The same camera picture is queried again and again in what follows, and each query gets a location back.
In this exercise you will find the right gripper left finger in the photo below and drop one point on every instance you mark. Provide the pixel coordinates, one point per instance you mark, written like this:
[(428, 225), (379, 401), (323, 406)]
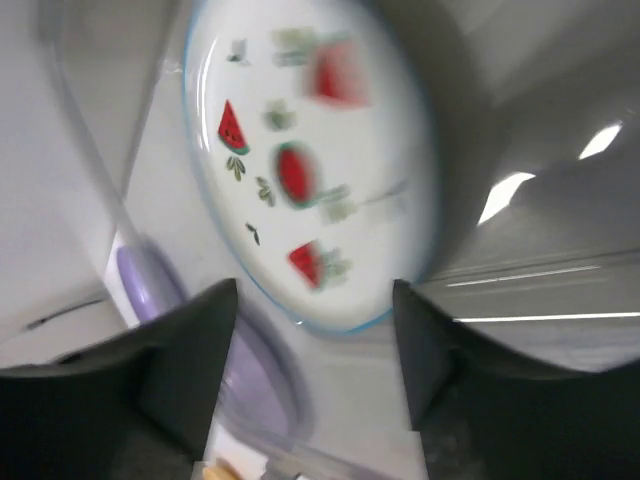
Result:
[(136, 406)]

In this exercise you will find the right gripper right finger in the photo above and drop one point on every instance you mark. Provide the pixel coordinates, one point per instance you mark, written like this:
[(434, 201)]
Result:
[(486, 411)]

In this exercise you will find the white watermelon pattern plate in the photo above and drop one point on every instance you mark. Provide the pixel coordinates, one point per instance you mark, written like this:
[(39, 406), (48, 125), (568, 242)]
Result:
[(317, 152)]

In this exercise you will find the orange plate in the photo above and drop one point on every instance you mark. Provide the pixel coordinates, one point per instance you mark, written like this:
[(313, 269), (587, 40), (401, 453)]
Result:
[(219, 471)]

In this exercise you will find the purple plate front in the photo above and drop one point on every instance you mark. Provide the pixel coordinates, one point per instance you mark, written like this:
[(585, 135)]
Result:
[(263, 390)]

